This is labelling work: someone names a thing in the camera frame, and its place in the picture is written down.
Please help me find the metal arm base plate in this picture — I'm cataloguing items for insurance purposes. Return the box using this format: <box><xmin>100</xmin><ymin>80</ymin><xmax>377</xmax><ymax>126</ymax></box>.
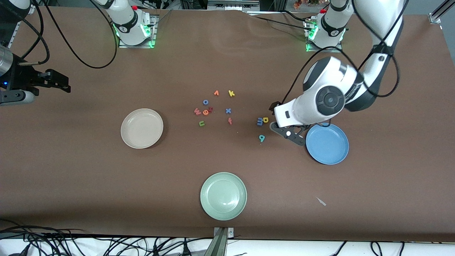
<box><xmin>118</xmin><ymin>14</ymin><xmax>157</xmax><ymax>49</ymax></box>
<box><xmin>305</xmin><ymin>20</ymin><xmax>344</xmax><ymax>54</ymax></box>

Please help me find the blue round plate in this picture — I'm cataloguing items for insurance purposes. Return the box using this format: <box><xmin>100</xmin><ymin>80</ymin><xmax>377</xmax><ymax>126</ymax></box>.
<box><xmin>306</xmin><ymin>123</ymin><xmax>349</xmax><ymax>165</ymax></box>

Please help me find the black base cable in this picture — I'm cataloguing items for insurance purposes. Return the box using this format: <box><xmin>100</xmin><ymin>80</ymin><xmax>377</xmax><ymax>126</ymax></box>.
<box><xmin>281</xmin><ymin>10</ymin><xmax>313</xmax><ymax>22</ymax></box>
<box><xmin>254</xmin><ymin>16</ymin><xmax>311</xmax><ymax>29</ymax></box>

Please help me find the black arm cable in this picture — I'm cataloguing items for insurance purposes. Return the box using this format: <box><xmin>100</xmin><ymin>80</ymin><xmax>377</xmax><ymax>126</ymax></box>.
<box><xmin>281</xmin><ymin>0</ymin><xmax>409</xmax><ymax>105</ymax></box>
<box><xmin>18</xmin><ymin>0</ymin><xmax>118</xmax><ymax>69</ymax></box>

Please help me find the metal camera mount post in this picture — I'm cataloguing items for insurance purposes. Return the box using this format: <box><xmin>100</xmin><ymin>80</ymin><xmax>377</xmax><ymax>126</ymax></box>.
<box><xmin>204</xmin><ymin>227</ymin><xmax>235</xmax><ymax>256</ymax></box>

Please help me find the beige brown round plate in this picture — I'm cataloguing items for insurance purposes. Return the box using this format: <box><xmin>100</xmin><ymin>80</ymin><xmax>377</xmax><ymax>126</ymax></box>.
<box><xmin>121</xmin><ymin>108</ymin><xmax>164</xmax><ymax>149</ymax></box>

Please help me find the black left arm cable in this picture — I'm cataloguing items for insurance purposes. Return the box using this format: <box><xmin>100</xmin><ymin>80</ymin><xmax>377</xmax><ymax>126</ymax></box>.
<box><xmin>281</xmin><ymin>0</ymin><xmax>409</xmax><ymax>105</ymax></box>

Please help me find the pale green round plate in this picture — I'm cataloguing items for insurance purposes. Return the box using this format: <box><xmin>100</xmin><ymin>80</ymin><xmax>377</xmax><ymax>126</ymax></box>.
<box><xmin>200</xmin><ymin>172</ymin><xmax>247</xmax><ymax>221</ymax></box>

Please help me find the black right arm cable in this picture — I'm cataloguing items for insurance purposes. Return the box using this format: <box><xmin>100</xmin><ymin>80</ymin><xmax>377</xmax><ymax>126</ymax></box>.
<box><xmin>18</xmin><ymin>0</ymin><xmax>118</xmax><ymax>69</ymax></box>

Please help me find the tangled black cable bundle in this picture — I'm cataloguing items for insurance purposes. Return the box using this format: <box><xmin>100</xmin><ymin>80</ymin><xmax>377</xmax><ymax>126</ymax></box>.
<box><xmin>0</xmin><ymin>219</ymin><xmax>214</xmax><ymax>256</ymax></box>

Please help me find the aluminium frame extrusion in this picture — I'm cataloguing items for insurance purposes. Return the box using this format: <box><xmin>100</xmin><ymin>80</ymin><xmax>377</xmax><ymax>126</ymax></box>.
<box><xmin>428</xmin><ymin>0</ymin><xmax>455</xmax><ymax>25</ymax></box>
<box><xmin>11</xmin><ymin>12</ymin><xmax>36</xmax><ymax>41</ymax></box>

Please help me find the brown table cover sheet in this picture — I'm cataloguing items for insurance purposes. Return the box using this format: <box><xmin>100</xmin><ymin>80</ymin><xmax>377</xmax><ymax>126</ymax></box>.
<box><xmin>0</xmin><ymin>6</ymin><xmax>455</xmax><ymax>243</ymax></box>

